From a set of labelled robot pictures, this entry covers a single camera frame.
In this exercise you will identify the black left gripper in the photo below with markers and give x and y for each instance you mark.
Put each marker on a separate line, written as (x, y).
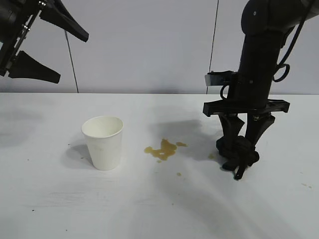
(15, 30)

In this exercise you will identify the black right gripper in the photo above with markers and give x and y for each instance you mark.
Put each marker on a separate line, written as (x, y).
(251, 89)

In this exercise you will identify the black cloth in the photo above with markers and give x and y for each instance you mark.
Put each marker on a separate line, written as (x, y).
(251, 156)

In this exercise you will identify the white paper cup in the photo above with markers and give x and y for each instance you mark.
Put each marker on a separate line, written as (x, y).
(104, 149)

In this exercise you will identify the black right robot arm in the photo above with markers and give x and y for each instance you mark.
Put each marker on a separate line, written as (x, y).
(261, 37)

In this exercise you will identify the yellow liquid spill puddle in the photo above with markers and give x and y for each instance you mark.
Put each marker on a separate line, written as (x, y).
(164, 149)

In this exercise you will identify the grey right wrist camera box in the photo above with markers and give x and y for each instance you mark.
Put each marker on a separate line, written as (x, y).
(216, 78)

